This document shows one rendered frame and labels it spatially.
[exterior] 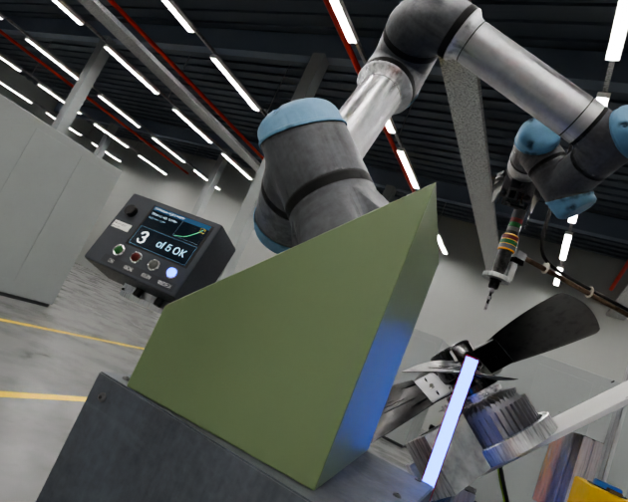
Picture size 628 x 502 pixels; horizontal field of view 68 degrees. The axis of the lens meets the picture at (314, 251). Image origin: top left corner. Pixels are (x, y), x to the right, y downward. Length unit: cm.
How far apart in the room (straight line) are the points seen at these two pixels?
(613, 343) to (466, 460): 1260
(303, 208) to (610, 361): 1322
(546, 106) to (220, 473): 73
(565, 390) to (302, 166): 634
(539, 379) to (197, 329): 641
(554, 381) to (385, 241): 638
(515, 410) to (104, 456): 99
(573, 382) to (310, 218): 636
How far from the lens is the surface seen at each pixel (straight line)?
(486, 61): 89
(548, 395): 675
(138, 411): 47
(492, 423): 126
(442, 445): 91
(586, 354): 1360
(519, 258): 133
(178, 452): 45
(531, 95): 89
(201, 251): 101
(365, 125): 83
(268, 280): 43
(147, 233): 110
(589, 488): 89
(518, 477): 675
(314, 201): 53
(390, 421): 125
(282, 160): 58
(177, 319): 47
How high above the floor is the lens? 111
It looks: 10 degrees up
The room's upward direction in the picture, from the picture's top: 23 degrees clockwise
